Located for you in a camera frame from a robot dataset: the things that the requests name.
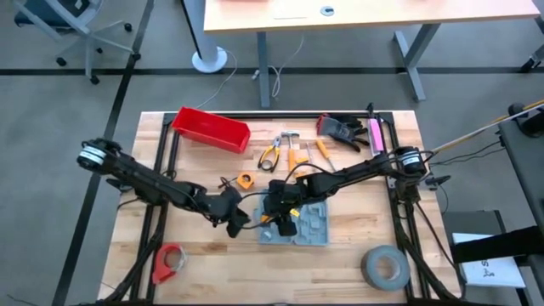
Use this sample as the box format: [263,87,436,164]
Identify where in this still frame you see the orange tape measure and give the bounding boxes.
[218,171,256,191]

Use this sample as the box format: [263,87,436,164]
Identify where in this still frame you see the hammer with orange handle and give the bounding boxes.
[280,130,301,173]

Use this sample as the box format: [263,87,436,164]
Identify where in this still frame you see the grey plastic tool case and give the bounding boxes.
[253,198,331,247]

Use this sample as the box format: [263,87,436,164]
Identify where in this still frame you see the yellow black handled pliers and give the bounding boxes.
[258,134,282,173]

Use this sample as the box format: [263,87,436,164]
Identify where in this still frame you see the red plastic bin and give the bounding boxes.
[171,105,252,155]

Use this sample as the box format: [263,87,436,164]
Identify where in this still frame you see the red tape dispenser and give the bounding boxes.
[152,243,189,286]

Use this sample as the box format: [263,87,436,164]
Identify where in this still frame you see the black work glove red cuff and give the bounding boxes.
[315,112,370,153]

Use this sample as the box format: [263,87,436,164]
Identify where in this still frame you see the pink stapler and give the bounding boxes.
[367,117,386,152]

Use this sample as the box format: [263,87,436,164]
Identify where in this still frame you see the pole with white round base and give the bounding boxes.
[180,0,229,75]

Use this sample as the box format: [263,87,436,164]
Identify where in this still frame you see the white yellow rod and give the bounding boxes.
[431,99,544,154]

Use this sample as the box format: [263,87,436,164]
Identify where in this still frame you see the wooden desk grey legs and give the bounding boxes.
[202,0,541,110]

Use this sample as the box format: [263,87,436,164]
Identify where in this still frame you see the black beam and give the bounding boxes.
[449,225,544,264]

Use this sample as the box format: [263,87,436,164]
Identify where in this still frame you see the white paper sheet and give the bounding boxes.
[452,232,527,289]

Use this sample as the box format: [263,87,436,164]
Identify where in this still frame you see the grey office chair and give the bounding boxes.
[11,0,142,86]

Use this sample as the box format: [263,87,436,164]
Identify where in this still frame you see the black cart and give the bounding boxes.
[497,101,544,239]

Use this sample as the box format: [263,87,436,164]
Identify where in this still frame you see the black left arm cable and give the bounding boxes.
[212,190,273,230]

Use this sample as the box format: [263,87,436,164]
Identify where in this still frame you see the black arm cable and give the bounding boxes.
[212,190,273,230]
[283,163,337,186]

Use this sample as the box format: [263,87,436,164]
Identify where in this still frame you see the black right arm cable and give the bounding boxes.
[283,163,337,186]

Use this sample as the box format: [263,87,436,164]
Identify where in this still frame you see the black aluminium table frame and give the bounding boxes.
[96,110,465,306]

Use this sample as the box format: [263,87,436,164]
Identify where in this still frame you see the black cable bundle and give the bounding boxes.
[393,199,467,305]
[99,193,167,305]

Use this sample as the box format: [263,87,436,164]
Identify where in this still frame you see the white floor cable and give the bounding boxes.
[251,33,305,99]
[194,47,239,111]

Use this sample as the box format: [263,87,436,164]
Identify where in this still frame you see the grey duct tape roll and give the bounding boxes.
[360,245,411,292]

